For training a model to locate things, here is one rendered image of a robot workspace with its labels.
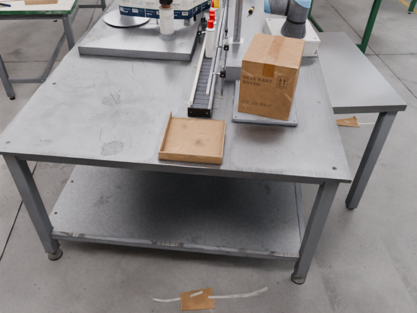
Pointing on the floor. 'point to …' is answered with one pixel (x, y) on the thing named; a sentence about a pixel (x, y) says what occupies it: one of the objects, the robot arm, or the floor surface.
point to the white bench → (9, 13)
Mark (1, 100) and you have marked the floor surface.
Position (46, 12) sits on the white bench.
